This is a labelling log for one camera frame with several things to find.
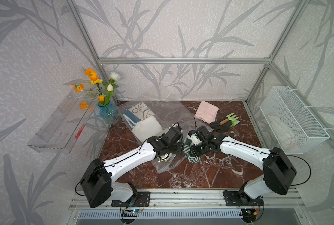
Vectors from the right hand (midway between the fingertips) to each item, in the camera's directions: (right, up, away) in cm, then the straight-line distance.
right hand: (190, 152), depth 84 cm
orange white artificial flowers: (-54, +40, +6) cm, 68 cm away
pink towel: (+16, +24, +28) cm, 41 cm away
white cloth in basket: (+51, +11, -10) cm, 53 cm away
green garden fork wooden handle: (+36, +18, +23) cm, 46 cm away
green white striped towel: (-2, +2, -3) cm, 4 cm away
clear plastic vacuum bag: (-16, +15, +22) cm, 31 cm away
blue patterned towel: (-38, +24, +25) cm, 51 cm away
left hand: (-5, +3, -4) cm, 7 cm away
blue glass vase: (-56, +24, +15) cm, 62 cm away
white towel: (-29, +12, +19) cm, 37 cm away
